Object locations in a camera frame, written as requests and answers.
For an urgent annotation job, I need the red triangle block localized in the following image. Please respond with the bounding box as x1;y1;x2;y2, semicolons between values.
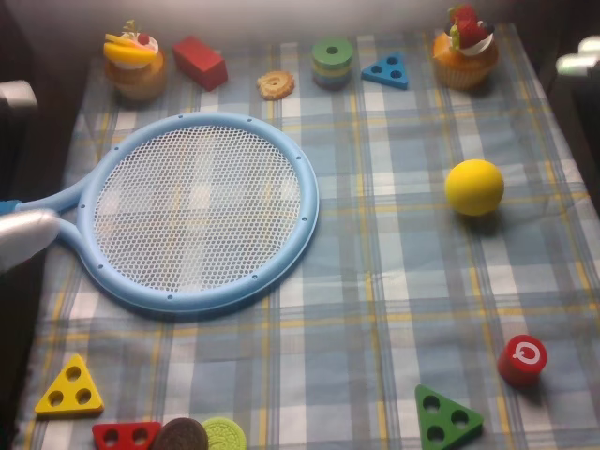
91;420;163;450

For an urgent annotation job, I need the red cylinder block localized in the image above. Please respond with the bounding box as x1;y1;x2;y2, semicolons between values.
497;334;548;388

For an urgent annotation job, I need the brown sandwich cookie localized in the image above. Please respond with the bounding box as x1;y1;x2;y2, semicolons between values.
150;417;210;450

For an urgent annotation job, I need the yellow triangle block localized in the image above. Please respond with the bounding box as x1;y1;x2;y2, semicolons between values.
34;353;105;419

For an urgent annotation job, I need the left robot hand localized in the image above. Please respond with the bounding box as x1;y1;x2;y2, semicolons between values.
0;79;63;275

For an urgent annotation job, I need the light blue toy racket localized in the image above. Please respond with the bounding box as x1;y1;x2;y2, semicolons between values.
0;112;321;316

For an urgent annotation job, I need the blue triangle block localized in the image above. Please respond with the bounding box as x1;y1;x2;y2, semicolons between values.
360;51;410;90

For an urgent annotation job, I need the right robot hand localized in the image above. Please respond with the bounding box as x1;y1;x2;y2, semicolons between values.
555;35;600;79

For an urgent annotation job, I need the green wooden ring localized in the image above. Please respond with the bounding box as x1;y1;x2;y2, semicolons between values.
311;37;355;67

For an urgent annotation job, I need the blue plaid cloth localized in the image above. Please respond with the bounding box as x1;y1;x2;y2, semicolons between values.
21;22;600;450

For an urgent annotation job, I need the cupcake with orange slice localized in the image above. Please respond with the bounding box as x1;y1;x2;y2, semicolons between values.
102;19;169;102

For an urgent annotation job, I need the yellow ball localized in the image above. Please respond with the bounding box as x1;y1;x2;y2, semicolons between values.
443;158;505;217

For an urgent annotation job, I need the red rectangular block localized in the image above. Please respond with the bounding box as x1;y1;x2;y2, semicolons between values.
172;36;230;93

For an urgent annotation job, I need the green triangle block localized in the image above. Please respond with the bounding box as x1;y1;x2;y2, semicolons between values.
413;383;485;450

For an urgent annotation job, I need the cupcake with strawberry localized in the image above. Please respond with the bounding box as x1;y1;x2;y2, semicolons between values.
431;4;501;91

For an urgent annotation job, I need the green sandwich cookie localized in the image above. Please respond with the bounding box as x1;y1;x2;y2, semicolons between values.
201;416;248;450

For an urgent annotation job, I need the round tan biscuit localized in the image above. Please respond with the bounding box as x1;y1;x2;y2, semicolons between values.
256;69;296;101

